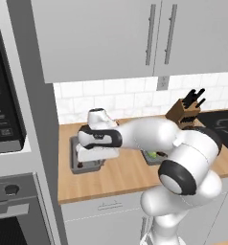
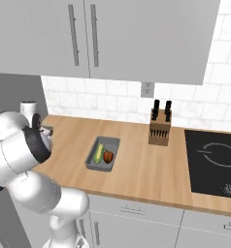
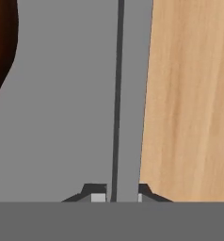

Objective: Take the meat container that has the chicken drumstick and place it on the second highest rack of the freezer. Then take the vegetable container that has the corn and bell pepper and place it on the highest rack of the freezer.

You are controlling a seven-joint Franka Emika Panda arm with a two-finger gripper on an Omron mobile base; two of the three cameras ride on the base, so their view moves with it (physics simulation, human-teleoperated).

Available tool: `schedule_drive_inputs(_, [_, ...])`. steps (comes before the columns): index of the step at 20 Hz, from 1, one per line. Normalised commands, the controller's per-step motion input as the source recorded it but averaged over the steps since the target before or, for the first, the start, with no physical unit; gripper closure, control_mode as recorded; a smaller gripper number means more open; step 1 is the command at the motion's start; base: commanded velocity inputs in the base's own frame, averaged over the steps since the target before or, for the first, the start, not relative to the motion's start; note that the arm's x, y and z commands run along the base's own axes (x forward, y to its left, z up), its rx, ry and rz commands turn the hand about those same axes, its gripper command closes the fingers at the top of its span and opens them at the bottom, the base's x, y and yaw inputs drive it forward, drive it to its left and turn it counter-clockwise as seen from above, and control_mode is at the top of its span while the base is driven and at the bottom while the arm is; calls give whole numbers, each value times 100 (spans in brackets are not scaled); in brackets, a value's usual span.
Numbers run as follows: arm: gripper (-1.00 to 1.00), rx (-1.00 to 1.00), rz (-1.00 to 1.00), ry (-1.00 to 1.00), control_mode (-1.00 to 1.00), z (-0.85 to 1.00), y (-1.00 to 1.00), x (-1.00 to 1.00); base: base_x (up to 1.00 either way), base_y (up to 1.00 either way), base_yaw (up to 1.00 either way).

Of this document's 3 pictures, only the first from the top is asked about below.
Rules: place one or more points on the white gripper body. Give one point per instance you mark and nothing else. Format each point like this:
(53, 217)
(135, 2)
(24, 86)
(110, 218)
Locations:
(96, 153)

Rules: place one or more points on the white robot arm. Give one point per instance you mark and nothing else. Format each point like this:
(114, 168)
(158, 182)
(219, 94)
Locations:
(189, 153)

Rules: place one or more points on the grey meat container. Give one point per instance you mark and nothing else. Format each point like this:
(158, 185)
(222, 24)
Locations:
(87, 167)

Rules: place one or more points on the grey vegetable container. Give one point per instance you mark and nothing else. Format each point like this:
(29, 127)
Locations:
(151, 160)

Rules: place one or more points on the green bell pepper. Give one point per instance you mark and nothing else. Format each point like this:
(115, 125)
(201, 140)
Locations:
(152, 154)

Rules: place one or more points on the grey drawer front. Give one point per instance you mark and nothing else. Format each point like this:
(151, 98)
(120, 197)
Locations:
(80, 209)

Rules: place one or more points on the grey base cupboard door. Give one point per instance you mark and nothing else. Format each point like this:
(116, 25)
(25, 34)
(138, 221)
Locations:
(103, 231)

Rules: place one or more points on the black oven knob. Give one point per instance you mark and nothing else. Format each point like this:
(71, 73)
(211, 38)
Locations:
(11, 189)

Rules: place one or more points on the wooden knife block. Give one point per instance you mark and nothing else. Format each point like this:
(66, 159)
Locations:
(183, 111)

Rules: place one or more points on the grey oven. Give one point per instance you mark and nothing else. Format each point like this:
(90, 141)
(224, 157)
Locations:
(17, 229)

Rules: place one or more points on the wide grey cupboard door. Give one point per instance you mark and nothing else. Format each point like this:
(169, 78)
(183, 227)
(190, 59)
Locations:
(93, 38)

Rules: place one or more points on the black microwave oven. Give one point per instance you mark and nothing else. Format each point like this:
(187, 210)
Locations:
(4, 79)

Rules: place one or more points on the black hob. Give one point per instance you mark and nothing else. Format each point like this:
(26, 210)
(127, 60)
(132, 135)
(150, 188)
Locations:
(226, 127)

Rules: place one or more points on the grey base cupboard run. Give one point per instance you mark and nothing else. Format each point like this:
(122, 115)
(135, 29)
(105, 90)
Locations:
(226, 217)

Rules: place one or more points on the grey wall outlet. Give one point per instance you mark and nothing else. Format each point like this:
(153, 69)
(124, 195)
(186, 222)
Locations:
(163, 83)

